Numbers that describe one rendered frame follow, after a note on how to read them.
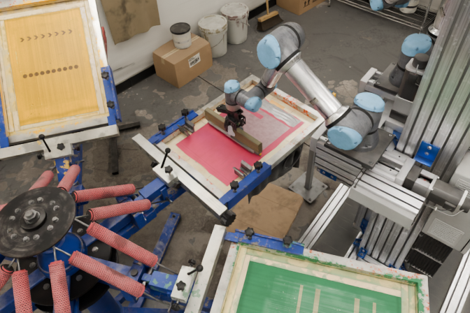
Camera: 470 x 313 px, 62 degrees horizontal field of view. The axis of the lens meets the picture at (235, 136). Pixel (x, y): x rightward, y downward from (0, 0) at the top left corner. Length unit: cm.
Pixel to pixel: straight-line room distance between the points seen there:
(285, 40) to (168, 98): 258
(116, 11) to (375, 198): 279
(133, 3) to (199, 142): 198
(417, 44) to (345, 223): 129
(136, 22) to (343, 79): 210
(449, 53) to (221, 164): 114
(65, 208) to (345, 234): 176
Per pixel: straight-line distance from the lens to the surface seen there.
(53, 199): 164
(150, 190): 187
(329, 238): 266
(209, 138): 215
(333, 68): 426
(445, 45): 156
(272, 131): 216
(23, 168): 380
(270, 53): 147
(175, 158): 203
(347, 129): 147
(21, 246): 158
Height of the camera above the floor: 250
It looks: 46 degrees down
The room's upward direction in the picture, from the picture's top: 4 degrees counter-clockwise
